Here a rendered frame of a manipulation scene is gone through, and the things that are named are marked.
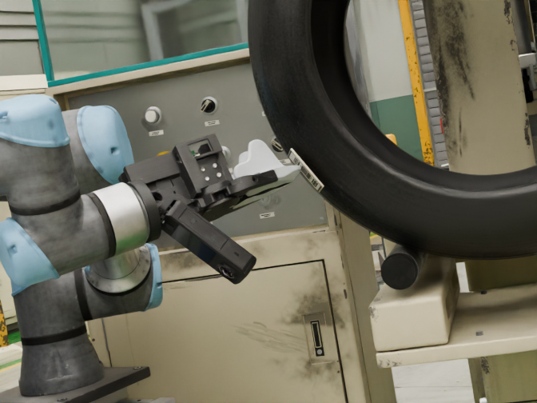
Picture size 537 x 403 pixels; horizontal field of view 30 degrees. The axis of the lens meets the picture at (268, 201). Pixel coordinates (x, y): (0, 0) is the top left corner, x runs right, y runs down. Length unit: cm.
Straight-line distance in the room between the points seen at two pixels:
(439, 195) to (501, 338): 19
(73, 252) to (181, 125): 99
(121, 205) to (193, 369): 99
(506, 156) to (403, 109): 1000
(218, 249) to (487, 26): 64
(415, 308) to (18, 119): 52
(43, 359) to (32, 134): 82
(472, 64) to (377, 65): 1012
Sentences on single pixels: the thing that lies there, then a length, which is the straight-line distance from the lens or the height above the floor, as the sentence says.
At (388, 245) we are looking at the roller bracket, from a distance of 156.
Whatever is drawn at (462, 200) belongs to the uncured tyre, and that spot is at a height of 97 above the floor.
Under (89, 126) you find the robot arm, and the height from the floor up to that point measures 114.
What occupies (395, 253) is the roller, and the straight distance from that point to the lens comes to 121.
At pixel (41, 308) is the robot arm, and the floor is 87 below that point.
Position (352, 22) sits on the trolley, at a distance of 616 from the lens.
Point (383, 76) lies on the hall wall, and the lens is 1165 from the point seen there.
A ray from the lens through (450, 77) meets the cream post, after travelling 156.
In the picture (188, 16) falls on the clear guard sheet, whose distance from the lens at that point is 202.
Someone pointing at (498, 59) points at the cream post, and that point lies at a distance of 156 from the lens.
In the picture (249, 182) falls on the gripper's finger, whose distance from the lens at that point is 113.
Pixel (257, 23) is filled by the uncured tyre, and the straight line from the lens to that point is 124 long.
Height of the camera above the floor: 107
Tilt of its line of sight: 3 degrees down
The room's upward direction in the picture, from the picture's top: 10 degrees counter-clockwise
